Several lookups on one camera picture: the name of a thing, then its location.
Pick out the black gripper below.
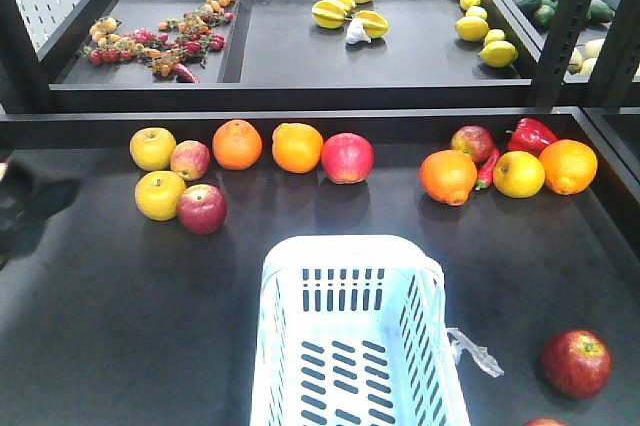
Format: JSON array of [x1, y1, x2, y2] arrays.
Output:
[[1, 155, 82, 268]]

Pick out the light blue plastic basket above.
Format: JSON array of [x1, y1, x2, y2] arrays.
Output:
[[250, 235, 469, 425]]

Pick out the yellow apple front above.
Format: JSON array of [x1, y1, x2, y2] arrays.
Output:
[[134, 171, 186, 221]]

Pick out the yellow apple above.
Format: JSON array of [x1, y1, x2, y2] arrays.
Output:
[[129, 127, 176, 172], [134, 171, 186, 221]]

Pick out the yellow apple back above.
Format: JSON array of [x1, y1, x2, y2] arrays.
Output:
[[129, 127, 176, 172]]

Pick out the small pink apple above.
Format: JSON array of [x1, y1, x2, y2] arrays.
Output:
[[170, 140, 211, 181]]

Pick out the dark red apple left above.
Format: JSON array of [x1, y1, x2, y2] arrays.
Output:
[[177, 184, 227, 235]]

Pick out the dark red apple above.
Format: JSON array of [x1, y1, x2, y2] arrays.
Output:
[[177, 184, 227, 235], [450, 125, 494, 164]]

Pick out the cherry tomato vine cluster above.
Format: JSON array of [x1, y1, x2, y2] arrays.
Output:
[[78, 0, 238, 84]]

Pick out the orange back far left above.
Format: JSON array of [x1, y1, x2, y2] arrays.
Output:
[[212, 119, 263, 171]]

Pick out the white garlic bulb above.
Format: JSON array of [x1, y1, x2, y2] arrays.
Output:
[[345, 19, 372, 45]]

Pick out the orange left of group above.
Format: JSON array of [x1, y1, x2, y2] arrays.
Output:
[[419, 149, 477, 206]]

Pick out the orange of group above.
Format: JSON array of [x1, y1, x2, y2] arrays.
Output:
[[419, 149, 477, 206], [538, 139, 598, 195]]

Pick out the dark red apple behind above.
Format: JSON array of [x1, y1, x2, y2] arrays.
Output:
[[450, 125, 494, 164]]

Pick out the clear plastic tag strip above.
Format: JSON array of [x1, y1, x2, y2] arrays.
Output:
[[446, 327, 505, 378]]

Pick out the red chili pepper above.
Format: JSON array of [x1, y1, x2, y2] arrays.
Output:
[[475, 147, 501, 191]]

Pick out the black wooden display stand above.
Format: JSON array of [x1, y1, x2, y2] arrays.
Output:
[[1, 0, 639, 425]]

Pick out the yellow orange fruit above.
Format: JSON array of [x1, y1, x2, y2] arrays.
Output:
[[493, 151, 545, 199]]

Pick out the red bell pepper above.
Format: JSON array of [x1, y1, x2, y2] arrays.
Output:
[[507, 118, 559, 157]]

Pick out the orange right of group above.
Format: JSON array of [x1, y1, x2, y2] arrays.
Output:
[[538, 139, 598, 195]]

